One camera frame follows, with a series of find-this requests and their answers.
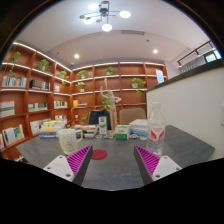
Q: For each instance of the beige upholstered chair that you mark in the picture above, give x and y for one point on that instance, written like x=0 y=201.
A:
x=131 y=115

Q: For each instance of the grey window curtain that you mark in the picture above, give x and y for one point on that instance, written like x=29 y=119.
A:
x=193 y=65

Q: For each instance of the wooden wall shelf unit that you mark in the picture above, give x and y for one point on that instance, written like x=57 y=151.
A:
x=40 y=100

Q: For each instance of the stack of colourful books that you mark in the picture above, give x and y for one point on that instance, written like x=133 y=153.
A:
x=51 y=130

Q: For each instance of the flat dark book pile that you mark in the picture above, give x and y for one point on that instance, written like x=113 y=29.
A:
x=87 y=130

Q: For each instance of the white paper sign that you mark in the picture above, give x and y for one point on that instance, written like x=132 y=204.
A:
x=160 y=76

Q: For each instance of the dark office chair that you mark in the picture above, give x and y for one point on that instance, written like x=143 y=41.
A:
x=99 y=118

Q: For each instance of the small painted stone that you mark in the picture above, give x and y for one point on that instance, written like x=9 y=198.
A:
x=133 y=136
x=108 y=136
x=142 y=137

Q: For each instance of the wooden artist mannequin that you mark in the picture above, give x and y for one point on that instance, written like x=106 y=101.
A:
x=113 y=110

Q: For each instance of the round recessed ceiling light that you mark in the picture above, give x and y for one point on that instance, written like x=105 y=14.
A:
x=77 y=56
x=155 y=51

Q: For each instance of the ceiling air vent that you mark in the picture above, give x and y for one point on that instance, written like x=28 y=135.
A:
x=132 y=32

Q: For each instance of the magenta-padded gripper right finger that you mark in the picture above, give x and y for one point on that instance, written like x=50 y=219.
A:
x=148 y=160

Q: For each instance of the clear plastic water bottle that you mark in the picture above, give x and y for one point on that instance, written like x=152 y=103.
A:
x=156 y=133

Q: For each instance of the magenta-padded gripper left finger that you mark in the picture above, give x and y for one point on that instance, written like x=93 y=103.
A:
x=78 y=160

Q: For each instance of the black ceiling track rail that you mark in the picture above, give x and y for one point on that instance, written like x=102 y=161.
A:
x=195 y=52

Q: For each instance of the tall white green carton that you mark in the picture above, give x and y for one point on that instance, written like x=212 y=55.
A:
x=102 y=126

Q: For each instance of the green and white box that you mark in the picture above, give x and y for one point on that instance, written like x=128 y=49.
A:
x=122 y=132

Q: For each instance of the cream ceramic mug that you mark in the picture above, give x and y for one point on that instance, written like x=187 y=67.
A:
x=68 y=140

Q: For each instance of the dark framed window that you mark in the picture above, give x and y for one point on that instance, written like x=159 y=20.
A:
x=212 y=56

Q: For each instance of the branched ceiling lamp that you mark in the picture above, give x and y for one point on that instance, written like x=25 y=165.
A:
x=105 y=15

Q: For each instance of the flat round red coaster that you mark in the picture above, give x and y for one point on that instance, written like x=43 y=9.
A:
x=99 y=154

